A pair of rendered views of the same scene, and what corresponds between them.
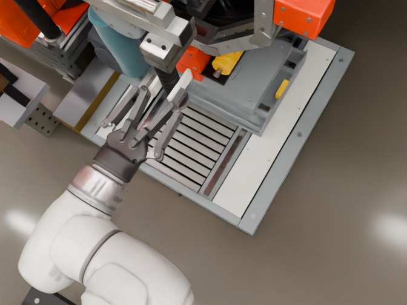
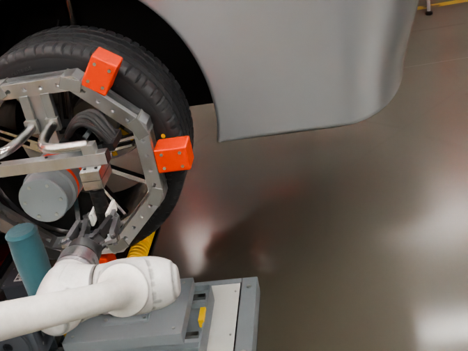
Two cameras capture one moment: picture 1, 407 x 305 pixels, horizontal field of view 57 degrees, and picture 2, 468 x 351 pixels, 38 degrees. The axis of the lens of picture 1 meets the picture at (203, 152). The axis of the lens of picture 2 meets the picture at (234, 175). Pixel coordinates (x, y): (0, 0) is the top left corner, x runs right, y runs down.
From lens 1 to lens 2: 124 cm
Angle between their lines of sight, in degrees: 50
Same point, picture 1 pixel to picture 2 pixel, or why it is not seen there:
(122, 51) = (39, 269)
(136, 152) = (97, 240)
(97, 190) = (79, 252)
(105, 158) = (76, 241)
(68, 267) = (78, 283)
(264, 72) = (177, 304)
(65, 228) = (65, 267)
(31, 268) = not seen: hidden behind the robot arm
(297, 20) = (173, 159)
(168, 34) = (97, 156)
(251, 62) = not seen: hidden behind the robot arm
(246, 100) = (170, 329)
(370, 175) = not seen: outside the picture
